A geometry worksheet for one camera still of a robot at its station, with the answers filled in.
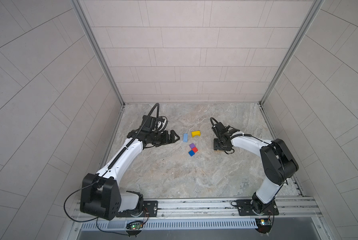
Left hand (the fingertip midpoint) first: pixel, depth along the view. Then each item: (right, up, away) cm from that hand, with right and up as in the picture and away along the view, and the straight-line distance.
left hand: (176, 137), depth 79 cm
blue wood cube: (+9, -12, +12) cm, 19 cm away
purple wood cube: (+9, -8, +15) cm, 19 cm away
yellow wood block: (+11, -1, +19) cm, 22 cm away
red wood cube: (+11, -10, +12) cm, 19 cm away
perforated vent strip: (0, -38, -11) cm, 40 cm away
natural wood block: (+23, -8, +4) cm, 24 cm away
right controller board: (+41, -39, -11) cm, 58 cm away
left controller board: (-17, -36, -15) cm, 43 cm away
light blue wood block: (+5, -3, +17) cm, 18 cm away
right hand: (+25, -8, +14) cm, 30 cm away
